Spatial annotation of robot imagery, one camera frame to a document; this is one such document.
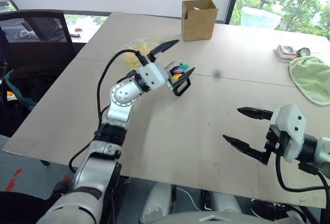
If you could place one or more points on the silver robot leg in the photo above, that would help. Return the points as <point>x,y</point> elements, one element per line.
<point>156,203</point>
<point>227,203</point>

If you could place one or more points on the white flat box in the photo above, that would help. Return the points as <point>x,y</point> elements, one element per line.
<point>283,51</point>

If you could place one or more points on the small red and white item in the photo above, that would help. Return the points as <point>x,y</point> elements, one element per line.
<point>77,31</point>

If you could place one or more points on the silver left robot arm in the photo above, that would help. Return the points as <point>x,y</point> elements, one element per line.
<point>121,96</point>

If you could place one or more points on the clear case of coloured pens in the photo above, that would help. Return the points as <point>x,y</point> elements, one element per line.
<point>179,69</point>

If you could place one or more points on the black bin with teal liner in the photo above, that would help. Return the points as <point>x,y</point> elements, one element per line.
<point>18,89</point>

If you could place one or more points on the yellow crinkled plastic bag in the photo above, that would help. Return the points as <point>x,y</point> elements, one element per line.
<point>136,51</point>

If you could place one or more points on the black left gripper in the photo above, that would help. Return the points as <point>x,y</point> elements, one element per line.
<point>181,88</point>

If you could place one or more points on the black mesh office chair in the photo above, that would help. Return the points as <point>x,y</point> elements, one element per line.
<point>33,43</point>

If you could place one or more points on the brown cardboard box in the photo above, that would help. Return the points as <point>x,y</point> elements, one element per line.
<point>197,24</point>

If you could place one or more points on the black rounded object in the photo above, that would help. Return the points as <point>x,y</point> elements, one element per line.
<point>18,208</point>

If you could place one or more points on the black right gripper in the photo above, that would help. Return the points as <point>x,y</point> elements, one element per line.
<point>276,141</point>

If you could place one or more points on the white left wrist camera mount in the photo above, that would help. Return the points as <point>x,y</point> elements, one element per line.
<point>152,75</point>

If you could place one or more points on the teal covered outdoor object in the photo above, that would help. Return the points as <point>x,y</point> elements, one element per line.
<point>260,17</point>

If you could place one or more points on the green towel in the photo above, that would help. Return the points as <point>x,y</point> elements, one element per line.
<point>313,78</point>

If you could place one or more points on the grey robot torso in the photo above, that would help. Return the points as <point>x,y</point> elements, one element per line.
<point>214,218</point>

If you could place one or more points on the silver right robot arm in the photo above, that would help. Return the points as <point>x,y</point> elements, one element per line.
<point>322,150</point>

